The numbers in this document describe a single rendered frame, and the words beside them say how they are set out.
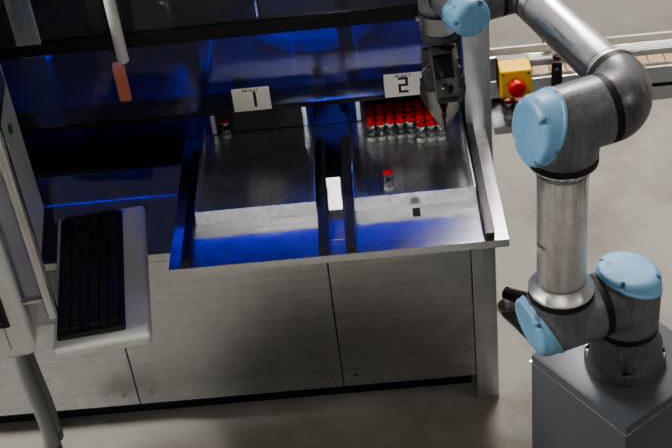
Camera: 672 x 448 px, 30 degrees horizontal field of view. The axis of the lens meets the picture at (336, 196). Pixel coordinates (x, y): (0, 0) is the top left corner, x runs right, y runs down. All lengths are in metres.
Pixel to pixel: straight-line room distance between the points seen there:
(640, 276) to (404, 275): 0.98
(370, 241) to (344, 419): 0.95
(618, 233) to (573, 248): 1.85
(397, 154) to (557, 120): 0.91
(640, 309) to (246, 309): 1.23
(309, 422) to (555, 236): 1.48
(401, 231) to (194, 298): 0.76
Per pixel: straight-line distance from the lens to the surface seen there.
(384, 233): 2.60
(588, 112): 1.98
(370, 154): 2.83
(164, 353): 3.32
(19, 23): 2.78
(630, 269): 2.30
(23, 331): 2.57
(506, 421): 3.41
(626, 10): 5.15
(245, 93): 2.81
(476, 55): 2.78
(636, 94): 2.03
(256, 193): 2.76
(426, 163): 2.79
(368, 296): 3.18
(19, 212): 2.40
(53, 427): 3.21
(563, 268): 2.16
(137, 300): 2.67
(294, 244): 2.60
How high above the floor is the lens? 2.52
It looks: 37 degrees down
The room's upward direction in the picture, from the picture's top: 7 degrees counter-clockwise
